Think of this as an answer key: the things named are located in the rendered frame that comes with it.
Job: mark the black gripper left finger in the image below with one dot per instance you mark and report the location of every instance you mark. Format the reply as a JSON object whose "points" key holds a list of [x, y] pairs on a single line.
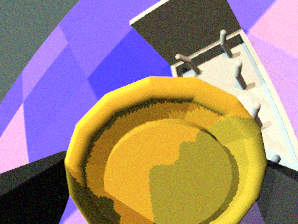
{"points": [[35, 193]]}

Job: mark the yellow plate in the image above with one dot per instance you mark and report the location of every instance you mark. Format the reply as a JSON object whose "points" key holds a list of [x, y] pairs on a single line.
{"points": [[166, 150]]}

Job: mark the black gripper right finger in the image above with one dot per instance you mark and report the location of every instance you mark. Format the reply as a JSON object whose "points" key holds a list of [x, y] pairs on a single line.
{"points": [[278, 200]]}

